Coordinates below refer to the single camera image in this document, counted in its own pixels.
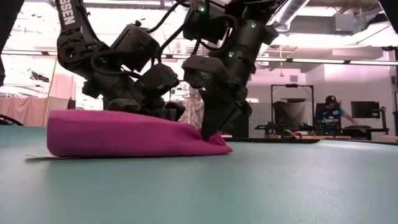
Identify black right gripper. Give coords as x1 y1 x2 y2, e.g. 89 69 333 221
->
200 49 259 142

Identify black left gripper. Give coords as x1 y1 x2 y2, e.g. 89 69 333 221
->
82 70 187 123

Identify pink towel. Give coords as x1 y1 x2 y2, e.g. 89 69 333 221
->
26 109 233 160

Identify pink curtain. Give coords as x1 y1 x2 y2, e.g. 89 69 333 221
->
0 95 76 127

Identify person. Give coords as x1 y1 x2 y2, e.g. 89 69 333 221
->
315 95 359 135

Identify black computer monitor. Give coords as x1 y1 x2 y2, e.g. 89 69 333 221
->
350 100 382 119

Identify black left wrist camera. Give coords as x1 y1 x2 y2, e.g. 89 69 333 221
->
134 63 181 98

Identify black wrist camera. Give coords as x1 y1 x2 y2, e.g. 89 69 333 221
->
134 63 181 98
182 55 231 90

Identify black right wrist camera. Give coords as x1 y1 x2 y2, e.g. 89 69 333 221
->
182 55 231 90

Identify black robot station frame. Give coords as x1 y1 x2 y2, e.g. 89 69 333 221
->
269 83 315 135

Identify silver ventilation duct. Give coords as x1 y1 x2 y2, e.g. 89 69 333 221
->
267 0 312 32

